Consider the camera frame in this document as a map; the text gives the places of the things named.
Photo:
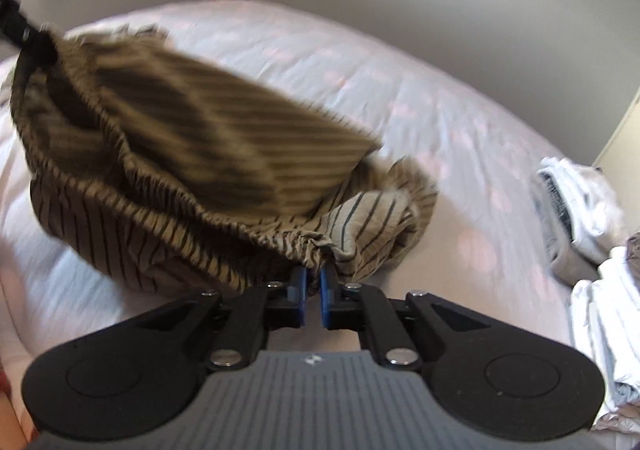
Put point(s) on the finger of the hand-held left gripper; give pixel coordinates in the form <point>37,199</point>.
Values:
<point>20,25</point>

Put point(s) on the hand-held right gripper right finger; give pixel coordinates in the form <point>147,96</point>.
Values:
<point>328,291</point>

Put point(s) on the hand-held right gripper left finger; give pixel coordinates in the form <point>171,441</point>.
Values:
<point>300,291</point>

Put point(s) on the beige striped pants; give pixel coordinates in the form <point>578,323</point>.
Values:
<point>200,130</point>

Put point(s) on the bed with pink dotted sheet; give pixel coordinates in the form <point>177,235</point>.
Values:
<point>350,80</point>

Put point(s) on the dark grey knit garment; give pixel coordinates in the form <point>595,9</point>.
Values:
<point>555,200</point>

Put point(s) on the folded white grey sweatshirt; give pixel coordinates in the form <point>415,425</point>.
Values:
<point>595,210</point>

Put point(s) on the crumpled white garment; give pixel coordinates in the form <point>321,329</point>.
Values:
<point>610,330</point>

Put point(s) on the cream door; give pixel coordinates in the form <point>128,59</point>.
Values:
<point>622,140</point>

